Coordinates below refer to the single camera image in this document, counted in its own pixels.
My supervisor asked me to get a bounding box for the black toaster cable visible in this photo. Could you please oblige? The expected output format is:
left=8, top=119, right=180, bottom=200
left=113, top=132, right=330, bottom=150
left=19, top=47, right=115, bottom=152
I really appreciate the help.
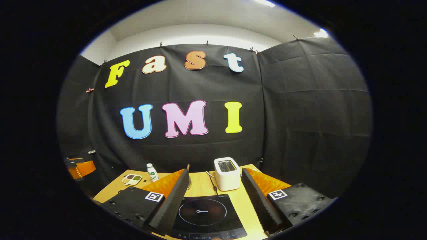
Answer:
left=206, top=171, right=219, bottom=195

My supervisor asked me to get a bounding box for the white divided plate with beans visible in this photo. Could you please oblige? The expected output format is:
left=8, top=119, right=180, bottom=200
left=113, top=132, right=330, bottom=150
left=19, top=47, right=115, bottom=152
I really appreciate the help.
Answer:
left=122, top=174, right=142, bottom=185

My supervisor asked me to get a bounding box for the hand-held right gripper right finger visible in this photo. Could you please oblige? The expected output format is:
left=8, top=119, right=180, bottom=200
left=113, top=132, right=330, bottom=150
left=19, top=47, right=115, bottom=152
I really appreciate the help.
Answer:
left=241, top=168, right=335, bottom=236

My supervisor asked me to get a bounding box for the white drink bottle green label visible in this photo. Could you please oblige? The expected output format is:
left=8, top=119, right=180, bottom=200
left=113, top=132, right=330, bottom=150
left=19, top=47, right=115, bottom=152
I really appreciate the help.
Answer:
left=146, top=163, right=160, bottom=182

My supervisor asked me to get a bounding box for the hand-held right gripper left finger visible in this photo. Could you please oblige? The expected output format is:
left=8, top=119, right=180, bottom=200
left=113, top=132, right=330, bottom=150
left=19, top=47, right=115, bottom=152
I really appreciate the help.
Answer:
left=99, top=168, right=190, bottom=236

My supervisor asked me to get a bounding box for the white toaster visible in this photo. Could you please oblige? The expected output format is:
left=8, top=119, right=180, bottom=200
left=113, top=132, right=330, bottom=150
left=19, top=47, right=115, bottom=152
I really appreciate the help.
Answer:
left=214, top=157, right=241, bottom=191

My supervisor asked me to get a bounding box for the black induction cooktop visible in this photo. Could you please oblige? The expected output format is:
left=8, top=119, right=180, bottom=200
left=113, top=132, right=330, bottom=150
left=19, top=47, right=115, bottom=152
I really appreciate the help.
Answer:
left=170, top=194, right=248, bottom=240

